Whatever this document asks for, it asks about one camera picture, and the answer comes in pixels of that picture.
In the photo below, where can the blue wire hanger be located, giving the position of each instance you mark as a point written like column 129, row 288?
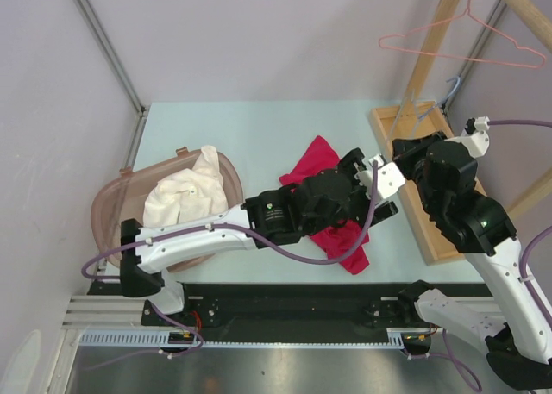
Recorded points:
column 410, row 100

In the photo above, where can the brown translucent plastic basket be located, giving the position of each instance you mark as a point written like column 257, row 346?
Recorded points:
column 124, row 198

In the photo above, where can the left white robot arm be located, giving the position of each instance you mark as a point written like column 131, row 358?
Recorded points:
column 272, row 219

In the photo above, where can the white t shirt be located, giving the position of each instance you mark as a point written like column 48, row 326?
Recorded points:
column 187, row 195

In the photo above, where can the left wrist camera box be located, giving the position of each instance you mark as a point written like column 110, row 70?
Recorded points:
column 382, row 178

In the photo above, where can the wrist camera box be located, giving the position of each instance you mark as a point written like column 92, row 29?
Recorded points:
column 474, row 136
column 382, row 178

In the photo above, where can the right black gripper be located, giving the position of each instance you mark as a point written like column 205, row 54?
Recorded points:
column 404, row 151

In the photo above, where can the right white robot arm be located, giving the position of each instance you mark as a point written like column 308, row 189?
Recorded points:
column 517, row 349

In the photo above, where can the white cable duct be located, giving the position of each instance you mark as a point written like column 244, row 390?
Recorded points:
column 175, row 340

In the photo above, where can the pink wire hanger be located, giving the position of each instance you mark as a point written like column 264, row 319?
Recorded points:
column 452, row 36

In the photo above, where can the red t shirt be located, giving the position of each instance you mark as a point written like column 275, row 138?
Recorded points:
column 333, row 241

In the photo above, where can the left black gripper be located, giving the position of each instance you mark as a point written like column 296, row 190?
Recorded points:
column 350, row 164

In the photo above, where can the wooden clothes rack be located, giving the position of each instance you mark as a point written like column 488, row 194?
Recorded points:
column 432, row 245

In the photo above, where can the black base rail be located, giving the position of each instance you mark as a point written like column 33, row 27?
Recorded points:
column 310, row 312

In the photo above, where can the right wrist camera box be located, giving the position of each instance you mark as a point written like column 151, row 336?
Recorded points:
column 474, row 136

